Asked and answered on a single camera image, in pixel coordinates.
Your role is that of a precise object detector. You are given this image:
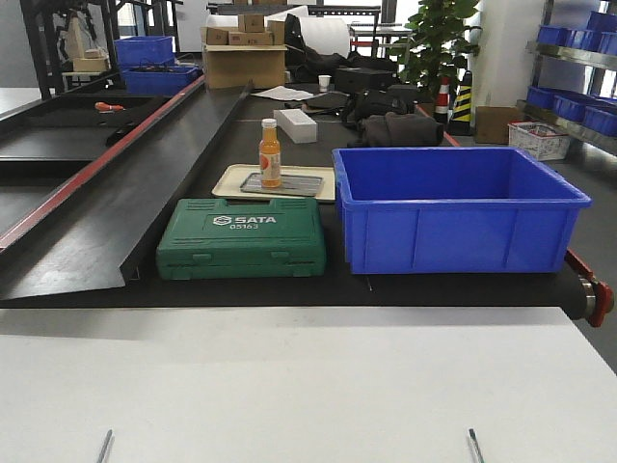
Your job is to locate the small grey metal tray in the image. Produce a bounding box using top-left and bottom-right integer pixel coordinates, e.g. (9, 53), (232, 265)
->
(240, 173), (323, 197)

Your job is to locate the beige plastic tray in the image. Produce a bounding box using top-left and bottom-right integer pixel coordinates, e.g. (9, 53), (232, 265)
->
(211, 164), (335, 203)

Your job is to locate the orange juice bottle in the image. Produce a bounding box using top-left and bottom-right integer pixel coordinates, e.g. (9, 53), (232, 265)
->
(259, 119), (282, 188)

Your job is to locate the white rectangular box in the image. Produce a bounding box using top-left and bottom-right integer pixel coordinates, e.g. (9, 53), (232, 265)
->
(273, 109), (318, 144)

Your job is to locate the green SATA tool case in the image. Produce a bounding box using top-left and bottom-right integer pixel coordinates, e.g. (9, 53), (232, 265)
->
(156, 198), (327, 280)

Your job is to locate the large blue plastic bin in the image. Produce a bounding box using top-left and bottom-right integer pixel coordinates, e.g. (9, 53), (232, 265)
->
(333, 147), (592, 274)

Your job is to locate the dark grey cloth bundle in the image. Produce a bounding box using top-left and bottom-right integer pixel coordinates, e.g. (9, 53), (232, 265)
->
(347, 112), (444, 148)

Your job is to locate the white paper cup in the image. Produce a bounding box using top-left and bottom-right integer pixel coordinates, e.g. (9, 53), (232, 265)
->
(318, 74), (331, 93)

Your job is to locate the large cardboard box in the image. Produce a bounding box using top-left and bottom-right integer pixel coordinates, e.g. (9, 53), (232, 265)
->
(202, 44), (286, 89)

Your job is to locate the yellow black traffic cone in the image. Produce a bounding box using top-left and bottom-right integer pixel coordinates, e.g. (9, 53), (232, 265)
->
(448, 70), (473, 136)

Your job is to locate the blue bin far left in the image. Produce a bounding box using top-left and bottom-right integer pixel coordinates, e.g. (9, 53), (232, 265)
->
(121, 67), (202, 95)

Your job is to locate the green potted plant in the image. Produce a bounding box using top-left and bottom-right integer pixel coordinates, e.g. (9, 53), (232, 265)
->
(389, 0), (481, 99)

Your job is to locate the white red basket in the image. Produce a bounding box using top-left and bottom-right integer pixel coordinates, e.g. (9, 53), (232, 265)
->
(508, 122), (571, 161)

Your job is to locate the orange handled tool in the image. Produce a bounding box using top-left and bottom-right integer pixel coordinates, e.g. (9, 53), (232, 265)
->
(94, 101), (125, 114)

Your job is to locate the red conveyor end bracket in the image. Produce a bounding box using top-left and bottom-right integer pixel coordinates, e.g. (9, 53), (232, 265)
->
(565, 249), (615, 328)

